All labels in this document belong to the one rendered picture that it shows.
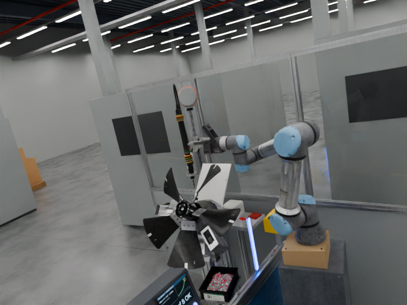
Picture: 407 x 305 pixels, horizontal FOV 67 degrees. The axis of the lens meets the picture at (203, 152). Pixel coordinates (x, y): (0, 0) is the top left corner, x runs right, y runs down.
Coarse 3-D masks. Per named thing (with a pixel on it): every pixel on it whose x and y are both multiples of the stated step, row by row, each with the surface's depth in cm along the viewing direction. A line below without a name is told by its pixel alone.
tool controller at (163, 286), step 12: (168, 276) 123; (180, 276) 122; (156, 288) 116; (168, 288) 116; (180, 288) 120; (192, 288) 124; (132, 300) 115; (144, 300) 110; (156, 300) 111; (168, 300) 115; (180, 300) 118; (192, 300) 122
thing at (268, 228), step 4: (272, 212) 199; (268, 216) 195; (264, 220) 192; (268, 220) 190; (264, 224) 193; (268, 224) 191; (268, 228) 192; (272, 228) 190; (272, 232) 191; (276, 232) 189
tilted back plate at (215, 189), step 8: (208, 168) 233; (224, 168) 225; (200, 176) 235; (216, 176) 226; (224, 176) 222; (200, 184) 232; (208, 184) 227; (216, 184) 223; (224, 184) 219; (200, 192) 228; (208, 192) 224; (216, 192) 220; (224, 192) 216; (200, 200) 225; (216, 200) 217; (200, 240) 211
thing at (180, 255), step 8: (184, 232) 191; (192, 232) 192; (176, 240) 189; (184, 240) 189; (192, 240) 190; (176, 248) 187; (184, 248) 187; (192, 248) 187; (200, 248) 188; (176, 256) 185; (184, 256) 184; (192, 256) 185; (200, 256) 185; (168, 264) 184; (176, 264) 183; (184, 264) 182; (192, 264) 182; (200, 264) 182
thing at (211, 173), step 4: (212, 168) 205; (216, 168) 197; (208, 172) 208; (212, 172) 198; (216, 172) 193; (208, 176) 199; (212, 176) 194; (204, 180) 205; (208, 180) 194; (204, 184) 195; (200, 188) 196; (196, 192) 198
